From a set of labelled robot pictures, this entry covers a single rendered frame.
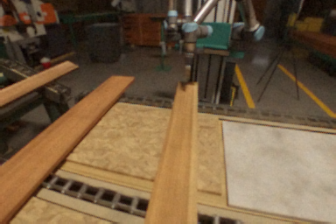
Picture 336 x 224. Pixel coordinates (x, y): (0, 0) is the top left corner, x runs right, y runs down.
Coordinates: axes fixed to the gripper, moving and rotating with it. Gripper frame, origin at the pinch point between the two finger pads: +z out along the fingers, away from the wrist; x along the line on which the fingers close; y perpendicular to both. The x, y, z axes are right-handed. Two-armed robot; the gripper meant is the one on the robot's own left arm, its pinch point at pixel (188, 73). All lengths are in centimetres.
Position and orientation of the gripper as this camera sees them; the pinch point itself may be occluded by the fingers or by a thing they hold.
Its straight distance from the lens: 112.0
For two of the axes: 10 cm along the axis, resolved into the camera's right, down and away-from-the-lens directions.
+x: -1.6, 5.0, -8.5
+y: -9.9, -0.8, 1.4
